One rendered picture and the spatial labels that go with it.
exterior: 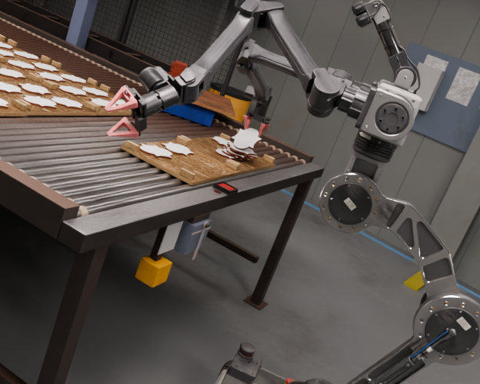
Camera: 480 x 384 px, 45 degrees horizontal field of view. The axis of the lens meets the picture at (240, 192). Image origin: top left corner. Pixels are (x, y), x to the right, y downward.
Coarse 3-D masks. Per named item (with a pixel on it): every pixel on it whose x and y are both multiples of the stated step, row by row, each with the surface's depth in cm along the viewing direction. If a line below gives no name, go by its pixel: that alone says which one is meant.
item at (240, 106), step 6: (210, 84) 597; (216, 84) 604; (222, 84) 621; (210, 90) 595; (228, 90) 592; (234, 90) 608; (228, 96) 584; (234, 96) 583; (240, 96) 586; (234, 102) 586; (240, 102) 589; (246, 102) 594; (234, 108) 589; (240, 108) 592; (246, 108) 600; (240, 114) 597; (240, 120) 602
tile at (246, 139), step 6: (240, 132) 277; (246, 132) 277; (252, 132) 277; (234, 138) 274; (240, 138) 274; (246, 138) 274; (252, 138) 274; (258, 138) 274; (234, 144) 272; (240, 144) 272; (246, 144) 272; (252, 144) 272
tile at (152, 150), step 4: (140, 144) 237; (140, 148) 231; (144, 148) 233; (148, 148) 235; (152, 148) 237; (156, 148) 239; (160, 148) 241; (144, 152) 230; (148, 152) 230; (152, 152) 231; (156, 152) 233; (160, 152) 235; (164, 152) 237; (168, 152) 239; (156, 156) 229; (160, 156) 232; (164, 156) 233; (168, 156) 234
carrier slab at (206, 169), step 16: (144, 144) 241; (160, 144) 250; (144, 160) 226; (160, 160) 229; (176, 160) 236; (192, 160) 245; (208, 160) 254; (176, 176) 220; (208, 176) 232; (224, 176) 242
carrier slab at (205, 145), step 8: (192, 144) 270; (200, 144) 276; (208, 144) 281; (216, 144) 287; (200, 152) 263; (208, 152) 266; (216, 160) 260; (224, 160) 264; (256, 160) 285; (264, 160) 292; (240, 168) 260; (248, 168) 265; (256, 168) 272; (264, 168) 282
